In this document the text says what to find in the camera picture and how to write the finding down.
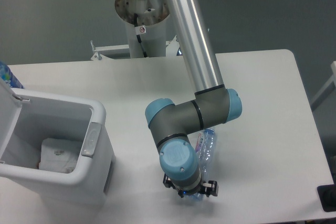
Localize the black device at edge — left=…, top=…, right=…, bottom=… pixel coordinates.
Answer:
left=317, top=184, right=335, bottom=212

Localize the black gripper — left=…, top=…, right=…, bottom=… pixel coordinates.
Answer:
left=163, top=174, right=218, bottom=197

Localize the white frame at right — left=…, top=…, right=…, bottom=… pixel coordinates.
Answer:
left=310, top=61, right=335, bottom=111

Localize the blue labelled bottle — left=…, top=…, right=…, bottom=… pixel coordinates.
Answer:
left=0, top=62, right=25, bottom=89

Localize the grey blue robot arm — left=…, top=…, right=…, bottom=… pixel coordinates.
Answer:
left=145, top=0, right=242, bottom=197

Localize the clear crushed plastic bottle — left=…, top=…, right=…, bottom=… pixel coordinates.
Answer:
left=183, top=127, right=218, bottom=201

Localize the white trash can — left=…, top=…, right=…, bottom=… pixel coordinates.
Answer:
left=1, top=88, right=116, bottom=205

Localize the white paper bag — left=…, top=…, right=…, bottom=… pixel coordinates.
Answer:
left=38, top=138, right=82, bottom=174

